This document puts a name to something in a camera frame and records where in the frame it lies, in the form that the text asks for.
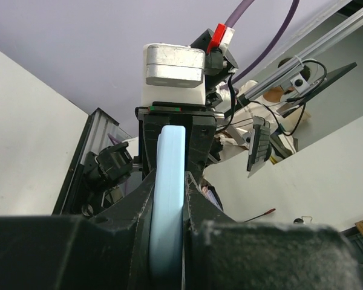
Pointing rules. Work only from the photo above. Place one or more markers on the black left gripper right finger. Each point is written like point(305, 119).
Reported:
point(221, 253)

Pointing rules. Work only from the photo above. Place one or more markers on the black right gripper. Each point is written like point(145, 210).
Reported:
point(200, 133)

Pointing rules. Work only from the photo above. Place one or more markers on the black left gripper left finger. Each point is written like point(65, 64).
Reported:
point(108, 251)

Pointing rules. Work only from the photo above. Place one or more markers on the person in white shirt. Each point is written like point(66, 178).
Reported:
point(265, 106)

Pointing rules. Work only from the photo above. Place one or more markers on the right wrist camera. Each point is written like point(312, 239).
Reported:
point(173, 74)

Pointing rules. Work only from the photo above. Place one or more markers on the black keypad device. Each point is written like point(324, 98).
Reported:
point(260, 147)

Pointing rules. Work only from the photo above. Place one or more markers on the black monitor on arm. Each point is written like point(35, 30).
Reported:
point(305, 91)

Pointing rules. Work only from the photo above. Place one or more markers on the aluminium table frame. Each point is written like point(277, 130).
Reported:
point(283, 75)

